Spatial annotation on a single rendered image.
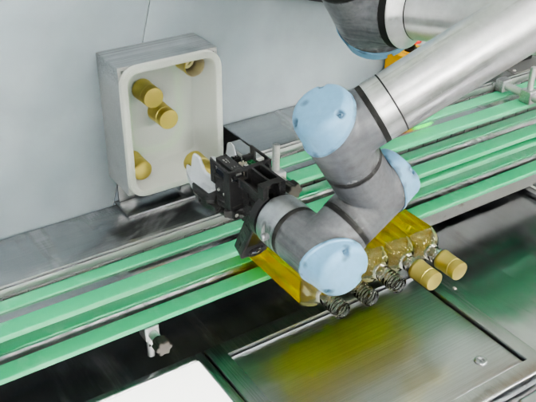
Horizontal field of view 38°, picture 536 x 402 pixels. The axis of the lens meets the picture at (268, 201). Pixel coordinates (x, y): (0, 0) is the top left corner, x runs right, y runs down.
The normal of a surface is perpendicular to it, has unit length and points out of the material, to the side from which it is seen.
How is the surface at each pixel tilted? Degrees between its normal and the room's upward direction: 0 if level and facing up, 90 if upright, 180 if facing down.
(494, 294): 90
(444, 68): 49
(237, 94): 0
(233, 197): 0
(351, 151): 17
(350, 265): 0
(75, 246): 90
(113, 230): 90
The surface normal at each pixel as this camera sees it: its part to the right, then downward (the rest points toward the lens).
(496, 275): 0.02, -0.85
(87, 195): 0.55, 0.44
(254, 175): -0.83, 0.31
